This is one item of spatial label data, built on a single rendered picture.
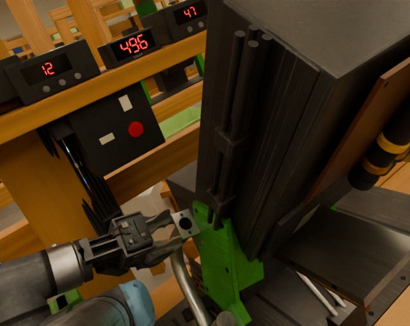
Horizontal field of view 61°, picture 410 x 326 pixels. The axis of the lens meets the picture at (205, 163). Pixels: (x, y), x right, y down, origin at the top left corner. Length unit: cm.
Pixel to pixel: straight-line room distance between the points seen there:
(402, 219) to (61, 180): 90
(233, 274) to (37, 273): 32
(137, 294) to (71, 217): 40
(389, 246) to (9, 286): 61
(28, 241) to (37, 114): 39
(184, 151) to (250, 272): 49
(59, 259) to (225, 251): 27
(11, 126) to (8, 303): 30
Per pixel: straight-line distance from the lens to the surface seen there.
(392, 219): 112
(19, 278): 60
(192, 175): 86
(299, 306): 93
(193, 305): 79
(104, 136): 75
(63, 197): 87
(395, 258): 68
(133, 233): 61
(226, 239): 61
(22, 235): 98
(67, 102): 72
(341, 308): 77
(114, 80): 74
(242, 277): 68
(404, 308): 91
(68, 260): 60
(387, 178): 134
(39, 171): 85
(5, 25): 1062
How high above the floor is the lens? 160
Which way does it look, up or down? 23 degrees down
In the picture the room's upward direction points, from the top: 21 degrees counter-clockwise
